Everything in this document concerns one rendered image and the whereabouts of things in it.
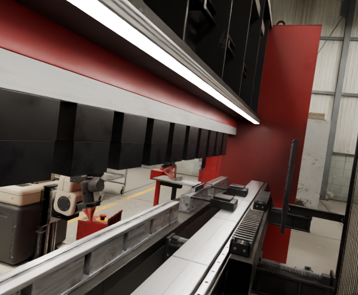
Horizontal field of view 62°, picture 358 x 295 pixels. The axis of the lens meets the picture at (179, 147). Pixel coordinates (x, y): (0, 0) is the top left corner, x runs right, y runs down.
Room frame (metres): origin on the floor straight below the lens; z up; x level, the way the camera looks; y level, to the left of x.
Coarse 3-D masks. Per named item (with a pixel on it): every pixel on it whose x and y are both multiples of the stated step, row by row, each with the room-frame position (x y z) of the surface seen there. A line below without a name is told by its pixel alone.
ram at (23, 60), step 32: (0, 0) 0.47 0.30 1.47; (0, 32) 0.47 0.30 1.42; (32, 32) 0.53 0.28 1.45; (64, 32) 0.60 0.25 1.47; (0, 64) 0.48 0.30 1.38; (32, 64) 0.54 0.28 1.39; (64, 64) 0.61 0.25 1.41; (96, 64) 0.70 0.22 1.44; (128, 64) 0.84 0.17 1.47; (64, 96) 0.62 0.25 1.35; (96, 96) 0.72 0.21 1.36; (128, 96) 0.86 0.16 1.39; (160, 96) 1.06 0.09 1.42; (192, 96) 1.39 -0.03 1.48; (224, 128) 2.14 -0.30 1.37
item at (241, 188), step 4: (204, 184) 1.82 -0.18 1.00; (232, 184) 1.77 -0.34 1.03; (236, 184) 1.79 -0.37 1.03; (220, 188) 1.78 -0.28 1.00; (224, 188) 1.77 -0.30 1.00; (228, 188) 1.72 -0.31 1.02; (232, 188) 1.71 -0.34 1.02; (236, 188) 1.71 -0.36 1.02; (240, 188) 1.71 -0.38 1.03; (244, 188) 1.75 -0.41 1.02; (248, 188) 1.78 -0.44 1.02; (228, 192) 1.72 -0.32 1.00; (232, 192) 1.71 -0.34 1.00; (236, 192) 1.70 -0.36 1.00; (240, 192) 1.69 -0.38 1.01; (244, 192) 1.69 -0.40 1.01; (240, 196) 1.69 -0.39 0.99; (244, 196) 1.68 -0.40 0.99
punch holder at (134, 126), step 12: (120, 120) 0.85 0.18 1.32; (132, 120) 0.89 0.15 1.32; (144, 120) 0.97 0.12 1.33; (120, 132) 0.85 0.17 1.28; (132, 132) 0.90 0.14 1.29; (144, 132) 0.98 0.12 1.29; (120, 144) 0.85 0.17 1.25; (132, 144) 0.91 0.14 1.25; (108, 156) 0.86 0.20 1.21; (120, 156) 0.85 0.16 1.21; (132, 156) 0.92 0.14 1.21; (108, 168) 0.86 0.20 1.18; (120, 168) 0.86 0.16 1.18
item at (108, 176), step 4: (104, 172) 5.79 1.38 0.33; (108, 172) 5.77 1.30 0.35; (112, 172) 5.74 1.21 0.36; (104, 176) 5.39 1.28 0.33; (108, 176) 5.44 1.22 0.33; (112, 176) 5.49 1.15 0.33; (116, 176) 5.55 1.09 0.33; (120, 176) 5.39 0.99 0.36; (124, 176) 5.55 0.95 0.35; (108, 180) 4.99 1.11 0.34; (124, 184) 5.63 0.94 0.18; (124, 188) 5.59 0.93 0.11; (100, 192) 4.79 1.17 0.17; (100, 196) 4.83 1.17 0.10
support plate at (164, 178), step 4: (160, 176) 1.95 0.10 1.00; (164, 176) 1.97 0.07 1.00; (160, 180) 1.84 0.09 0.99; (164, 180) 1.83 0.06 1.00; (168, 180) 1.83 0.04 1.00; (172, 180) 1.84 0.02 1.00; (188, 180) 1.93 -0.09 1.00; (192, 180) 1.95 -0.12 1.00; (180, 184) 1.79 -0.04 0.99; (184, 184) 1.78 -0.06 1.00; (188, 184) 1.78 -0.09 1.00; (192, 184) 1.79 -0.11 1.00
